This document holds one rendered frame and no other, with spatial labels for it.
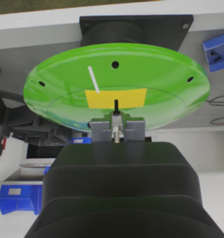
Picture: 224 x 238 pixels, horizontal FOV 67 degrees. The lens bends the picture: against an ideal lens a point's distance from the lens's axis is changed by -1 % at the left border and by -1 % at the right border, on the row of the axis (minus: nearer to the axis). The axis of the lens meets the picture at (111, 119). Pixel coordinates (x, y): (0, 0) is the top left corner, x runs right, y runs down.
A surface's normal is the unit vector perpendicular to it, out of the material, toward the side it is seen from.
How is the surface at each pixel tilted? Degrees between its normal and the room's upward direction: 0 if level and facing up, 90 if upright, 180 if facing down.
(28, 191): 100
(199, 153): 90
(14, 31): 0
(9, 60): 0
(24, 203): 90
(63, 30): 0
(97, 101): 14
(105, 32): 90
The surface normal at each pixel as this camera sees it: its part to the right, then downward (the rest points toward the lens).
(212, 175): -0.07, -0.31
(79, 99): -0.12, 0.83
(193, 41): 0.02, 0.95
